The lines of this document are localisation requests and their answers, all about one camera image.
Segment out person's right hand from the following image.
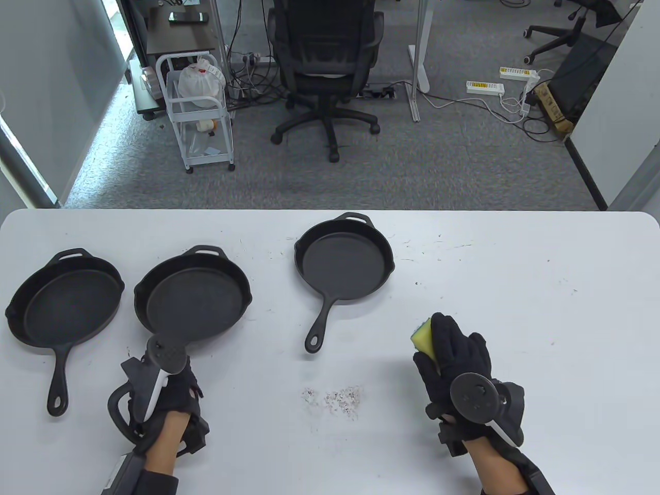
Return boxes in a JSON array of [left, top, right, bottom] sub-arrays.
[[412, 312, 494, 439]]

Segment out person's left hand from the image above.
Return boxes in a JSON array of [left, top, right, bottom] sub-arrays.
[[124, 356, 204, 444]]

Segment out yellow green sponge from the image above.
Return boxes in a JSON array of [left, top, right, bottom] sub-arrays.
[[410, 319, 441, 376]]

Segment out black cast iron frying pan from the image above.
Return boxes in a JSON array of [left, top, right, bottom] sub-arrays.
[[5, 248, 125, 417], [134, 245, 253, 347], [294, 212, 395, 354]]

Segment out person's left forearm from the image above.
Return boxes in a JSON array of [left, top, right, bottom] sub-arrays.
[[137, 412, 192, 495]]

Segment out person's right forearm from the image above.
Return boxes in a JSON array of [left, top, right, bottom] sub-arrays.
[[461, 436, 532, 495]]

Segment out black white tracking controller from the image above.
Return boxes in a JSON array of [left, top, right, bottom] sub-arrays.
[[450, 373, 525, 448], [108, 335, 190, 445]]

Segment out scattered dark crumbs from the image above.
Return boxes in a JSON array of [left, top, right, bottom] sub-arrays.
[[302, 384, 364, 419]]

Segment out white rolling cart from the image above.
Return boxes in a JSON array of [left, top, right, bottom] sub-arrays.
[[155, 52, 236, 174]]

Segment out brown cardboard box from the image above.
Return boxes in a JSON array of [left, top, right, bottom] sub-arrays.
[[534, 82, 574, 137]]

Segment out white desk leg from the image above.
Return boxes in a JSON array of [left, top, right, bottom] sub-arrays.
[[407, 0, 431, 122]]

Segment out black flat monitor panel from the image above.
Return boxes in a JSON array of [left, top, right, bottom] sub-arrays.
[[549, 36, 618, 122]]

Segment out white plastic bag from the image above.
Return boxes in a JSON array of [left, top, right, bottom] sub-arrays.
[[178, 56, 226, 108]]

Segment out black mesh office chair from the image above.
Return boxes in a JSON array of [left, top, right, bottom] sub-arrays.
[[267, 0, 385, 163]]

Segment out black swivel office chair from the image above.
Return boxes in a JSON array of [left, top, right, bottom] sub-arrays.
[[521, 0, 645, 63]]

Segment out grey metal desk leg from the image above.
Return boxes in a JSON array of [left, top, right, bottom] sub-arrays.
[[209, 0, 233, 98]]

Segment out dark brown cabinet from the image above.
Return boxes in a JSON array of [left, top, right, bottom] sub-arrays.
[[131, 5, 217, 120]]

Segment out black cable loop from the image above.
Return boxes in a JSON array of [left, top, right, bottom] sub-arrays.
[[523, 116, 564, 143]]

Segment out white power cable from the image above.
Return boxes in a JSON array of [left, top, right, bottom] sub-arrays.
[[423, 93, 532, 123]]

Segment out tangle of black cables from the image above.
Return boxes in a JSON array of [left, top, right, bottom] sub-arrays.
[[227, 52, 289, 110]]

